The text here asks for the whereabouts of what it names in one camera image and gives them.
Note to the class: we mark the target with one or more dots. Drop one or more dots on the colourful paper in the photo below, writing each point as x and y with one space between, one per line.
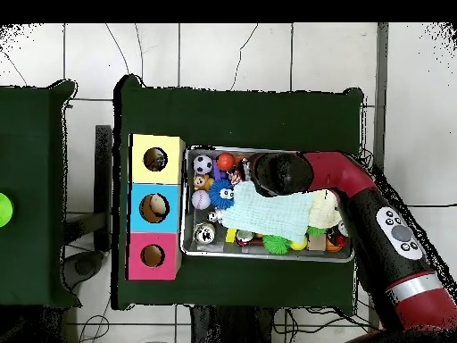
235 175
157 162

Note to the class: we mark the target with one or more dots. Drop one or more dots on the light blue muslin cloth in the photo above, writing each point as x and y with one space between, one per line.
271 214

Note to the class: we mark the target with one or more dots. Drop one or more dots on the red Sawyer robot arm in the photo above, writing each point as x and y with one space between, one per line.
339 171

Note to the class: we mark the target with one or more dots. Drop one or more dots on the shallow metal mesh bin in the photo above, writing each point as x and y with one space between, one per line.
200 250

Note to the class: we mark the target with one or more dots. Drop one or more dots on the wooden box with three holes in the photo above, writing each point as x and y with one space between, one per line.
142 214

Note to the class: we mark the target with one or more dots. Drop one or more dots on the blue fuzzy toy with eyes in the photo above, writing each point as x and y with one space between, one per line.
217 194

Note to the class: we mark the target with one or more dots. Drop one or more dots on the orange ball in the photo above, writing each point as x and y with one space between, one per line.
225 161

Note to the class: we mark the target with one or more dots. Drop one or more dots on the white baseball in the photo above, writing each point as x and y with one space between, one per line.
201 199

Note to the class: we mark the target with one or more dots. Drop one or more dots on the black and white soccer ball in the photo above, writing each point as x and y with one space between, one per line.
202 164

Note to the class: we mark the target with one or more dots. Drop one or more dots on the green spiky ball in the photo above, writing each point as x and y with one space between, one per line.
276 245

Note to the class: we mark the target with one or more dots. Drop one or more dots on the dark green tablecloth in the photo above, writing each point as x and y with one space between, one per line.
250 118
32 118

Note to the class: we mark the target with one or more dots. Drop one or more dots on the cream muslin cloth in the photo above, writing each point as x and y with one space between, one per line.
323 210

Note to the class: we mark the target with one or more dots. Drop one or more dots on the green plastic cup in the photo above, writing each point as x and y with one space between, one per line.
5 210

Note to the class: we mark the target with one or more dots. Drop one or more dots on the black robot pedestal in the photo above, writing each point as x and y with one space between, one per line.
232 325

